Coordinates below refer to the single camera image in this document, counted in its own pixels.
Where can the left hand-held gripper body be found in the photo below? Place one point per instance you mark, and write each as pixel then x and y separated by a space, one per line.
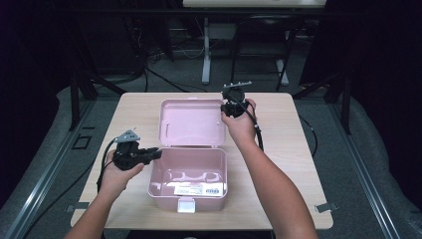
pixel 126 156

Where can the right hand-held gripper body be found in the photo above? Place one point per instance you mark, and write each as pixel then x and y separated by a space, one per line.
pixel 235 103

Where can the pink plastic storage box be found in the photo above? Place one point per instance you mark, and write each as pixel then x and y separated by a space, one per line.
pixel 190 126

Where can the person's right hand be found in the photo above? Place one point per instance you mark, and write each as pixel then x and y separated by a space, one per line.
pixel 242 127

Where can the person's left hand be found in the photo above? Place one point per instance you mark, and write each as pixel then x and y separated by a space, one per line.
pixel 114 179

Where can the white desk with legs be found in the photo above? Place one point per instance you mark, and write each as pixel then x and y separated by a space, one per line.
pixel 206 49

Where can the black chair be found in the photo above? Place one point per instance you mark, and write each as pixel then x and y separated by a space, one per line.
pixel 265 43

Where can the metal table clamp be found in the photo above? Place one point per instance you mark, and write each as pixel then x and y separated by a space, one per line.
pixel 74 208
pixel 326 207

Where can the black metal stand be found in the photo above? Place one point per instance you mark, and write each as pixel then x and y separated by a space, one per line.
pixel 345 99
pixel 75 99

